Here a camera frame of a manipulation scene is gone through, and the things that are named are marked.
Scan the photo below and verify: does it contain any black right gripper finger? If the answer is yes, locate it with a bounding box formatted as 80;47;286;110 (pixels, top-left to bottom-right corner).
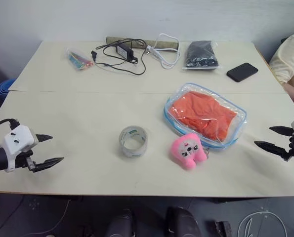
269;125;294;136
253;141;288;160

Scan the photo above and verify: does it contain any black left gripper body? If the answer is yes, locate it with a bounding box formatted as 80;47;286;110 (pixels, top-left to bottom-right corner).
13;134;40;173

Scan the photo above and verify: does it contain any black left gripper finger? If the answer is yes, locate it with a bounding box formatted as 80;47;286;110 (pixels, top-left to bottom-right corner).
37;134;53;144
34;157;65;173

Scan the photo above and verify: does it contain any clear pouch with orange cloth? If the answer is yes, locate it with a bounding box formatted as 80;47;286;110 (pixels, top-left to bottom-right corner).
163;82;248;152

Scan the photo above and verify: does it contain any orange cloth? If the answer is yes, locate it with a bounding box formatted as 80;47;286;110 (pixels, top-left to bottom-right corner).
167;90;238;143

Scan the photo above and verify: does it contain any clear bag of coloured sticks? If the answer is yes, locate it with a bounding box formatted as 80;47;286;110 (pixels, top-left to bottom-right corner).
63;47;95;72

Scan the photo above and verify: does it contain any clear bag of black items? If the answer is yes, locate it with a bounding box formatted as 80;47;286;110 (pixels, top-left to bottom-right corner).
182;40;222;72

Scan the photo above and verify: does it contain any blue round object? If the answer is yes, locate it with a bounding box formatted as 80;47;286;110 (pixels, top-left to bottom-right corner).
0;79;17;95

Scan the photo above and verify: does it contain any black smartphone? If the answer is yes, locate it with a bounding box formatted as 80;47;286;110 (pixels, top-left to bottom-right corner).
226;62;259;83

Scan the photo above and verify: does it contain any person in cream clothing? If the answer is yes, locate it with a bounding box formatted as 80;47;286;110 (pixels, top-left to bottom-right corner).
268;30;294;86

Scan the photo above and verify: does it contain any pink plush toy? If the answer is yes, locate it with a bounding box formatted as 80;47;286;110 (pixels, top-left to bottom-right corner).
170;133;210;171

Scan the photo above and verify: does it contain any clear packing tape roll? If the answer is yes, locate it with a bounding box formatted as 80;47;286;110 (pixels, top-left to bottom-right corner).
119;125;149;158

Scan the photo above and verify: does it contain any brown object on floor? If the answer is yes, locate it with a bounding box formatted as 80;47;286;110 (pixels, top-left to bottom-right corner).
214;220;233;237

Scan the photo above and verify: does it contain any dark rounded shape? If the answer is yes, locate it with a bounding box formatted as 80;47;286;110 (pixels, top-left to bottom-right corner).
165;205;200;237

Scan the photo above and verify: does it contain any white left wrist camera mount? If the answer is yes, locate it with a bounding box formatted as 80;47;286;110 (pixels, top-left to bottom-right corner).
3;125;36;173

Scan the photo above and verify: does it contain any white cable loop on floor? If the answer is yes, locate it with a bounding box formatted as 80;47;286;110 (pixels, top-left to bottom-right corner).
236;209;289;237

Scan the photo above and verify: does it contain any black power adapter with cable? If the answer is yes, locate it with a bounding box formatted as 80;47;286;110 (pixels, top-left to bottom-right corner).
90;38;148;76

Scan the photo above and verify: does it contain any white power cable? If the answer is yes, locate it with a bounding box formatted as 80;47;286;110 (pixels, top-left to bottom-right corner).
146;33;182;70

